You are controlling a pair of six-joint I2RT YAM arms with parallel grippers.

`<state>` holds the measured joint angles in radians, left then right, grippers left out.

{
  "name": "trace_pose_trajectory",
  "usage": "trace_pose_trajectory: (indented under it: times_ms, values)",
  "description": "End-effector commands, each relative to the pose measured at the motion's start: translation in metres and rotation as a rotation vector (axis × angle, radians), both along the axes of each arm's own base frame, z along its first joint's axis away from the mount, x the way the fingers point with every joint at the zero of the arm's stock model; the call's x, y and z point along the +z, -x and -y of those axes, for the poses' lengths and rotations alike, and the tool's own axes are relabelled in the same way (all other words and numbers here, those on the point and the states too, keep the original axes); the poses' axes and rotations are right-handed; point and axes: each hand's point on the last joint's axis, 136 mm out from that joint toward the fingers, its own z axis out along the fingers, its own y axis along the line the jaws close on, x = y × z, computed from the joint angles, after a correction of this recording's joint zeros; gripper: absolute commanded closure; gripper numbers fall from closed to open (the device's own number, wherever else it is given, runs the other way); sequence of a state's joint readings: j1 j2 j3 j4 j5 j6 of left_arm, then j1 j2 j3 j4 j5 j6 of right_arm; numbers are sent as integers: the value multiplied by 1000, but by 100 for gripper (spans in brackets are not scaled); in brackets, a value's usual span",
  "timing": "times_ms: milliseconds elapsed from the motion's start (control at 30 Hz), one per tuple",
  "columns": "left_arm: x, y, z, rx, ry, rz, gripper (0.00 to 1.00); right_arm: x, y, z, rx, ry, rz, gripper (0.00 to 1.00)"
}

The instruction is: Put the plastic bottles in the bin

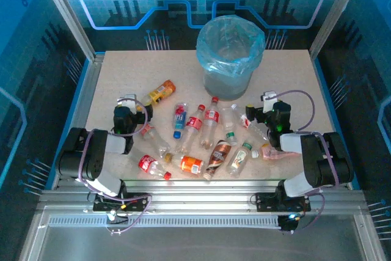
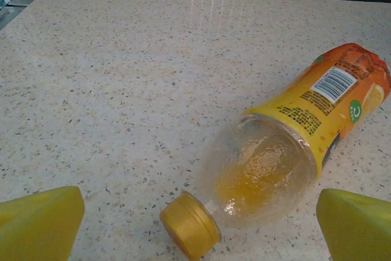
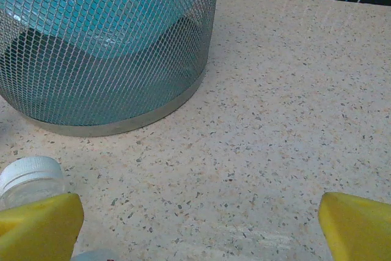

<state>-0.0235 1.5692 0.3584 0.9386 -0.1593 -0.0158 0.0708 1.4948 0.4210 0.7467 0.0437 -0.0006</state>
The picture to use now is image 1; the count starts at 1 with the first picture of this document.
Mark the clear bottle white cap red label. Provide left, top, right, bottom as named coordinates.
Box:
left=230, top=103, right=271, bottom=144

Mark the clear bottle small red label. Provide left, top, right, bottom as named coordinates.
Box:
left=140, top=123, right=172, bottom=156

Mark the orange juice bottle yellow label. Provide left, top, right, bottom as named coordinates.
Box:
left=141, top=79, right=177, bottom=106

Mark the clear bottle green cap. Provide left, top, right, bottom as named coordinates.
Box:
left=221, top=107, right=238, bottom=147

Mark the pink label crushed bottle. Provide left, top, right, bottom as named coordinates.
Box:
left=252, top=143, right=302, bottom=161

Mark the red label cola bottle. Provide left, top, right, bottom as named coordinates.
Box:
left=176, top=104, right=206, bottom=154
left=200, top=97, right=221, bottom=150

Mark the white tea bottle green cap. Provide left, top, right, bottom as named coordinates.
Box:
left=226, top=141, right=254, bottom=177

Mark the crushed short cola bottle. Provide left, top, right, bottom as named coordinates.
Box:
left=137, top=154, right=172, bottom=181

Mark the brown Nescafe coffee bottle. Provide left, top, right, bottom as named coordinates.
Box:
left=203, top=139, right=232, bottom=180

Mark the orange label bottle gold cap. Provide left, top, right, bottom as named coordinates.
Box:
left=164, top=152, right=205, bottom=176

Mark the translucent grey bin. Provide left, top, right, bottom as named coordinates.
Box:
left=203, top=65, right=254, bottom=101

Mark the blue plastic bin bag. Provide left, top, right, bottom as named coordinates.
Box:
left=195, top=15, right=266, bottom=79

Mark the Fiji water bottle blue cap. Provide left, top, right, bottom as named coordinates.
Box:
left=172, top=101, right=188, bottom=140

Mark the white connector plug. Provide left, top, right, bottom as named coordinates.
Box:
left=106, top=208, right=129, bottom=224

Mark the black connector box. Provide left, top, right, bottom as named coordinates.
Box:
left=278, top=213, right=299, bottom=235

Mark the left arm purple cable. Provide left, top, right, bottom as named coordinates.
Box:
left=78, top=98, right=153, bottom=235

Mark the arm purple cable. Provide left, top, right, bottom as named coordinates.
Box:
left=78, top=98, right=153, bottom=235
left=265, top=89, right=340, bottom=234

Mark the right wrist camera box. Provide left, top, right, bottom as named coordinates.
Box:
left=260, top=90, right=279, bottom=112

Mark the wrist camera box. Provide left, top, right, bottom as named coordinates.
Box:
left=260, top=90, right=279, bottom=112
left=117, top=92, right=138, bottom=112

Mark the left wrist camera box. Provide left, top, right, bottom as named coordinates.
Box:
left=117, top=92, right=138, bottom=112

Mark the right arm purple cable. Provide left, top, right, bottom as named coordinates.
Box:
left=265, top=89, right=340, bottom=234

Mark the aluminium side rail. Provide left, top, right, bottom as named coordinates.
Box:
left=51, top=53, right=106, bottom=190

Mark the aluminium front rail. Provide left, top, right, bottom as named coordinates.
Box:
left=38, top=179, right=369, bottom=213

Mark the slotted grey cable duct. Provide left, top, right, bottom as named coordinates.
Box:
left=47, top=215, right=283, bottom=229

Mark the aluminium frame post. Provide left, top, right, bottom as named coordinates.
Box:
left=34, top=0, right=98, bottom=62
left=309, top=0, right=367, bottom=60

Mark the grey metal base plate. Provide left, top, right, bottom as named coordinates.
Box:
left=18, top=205, right=387, bottom=261

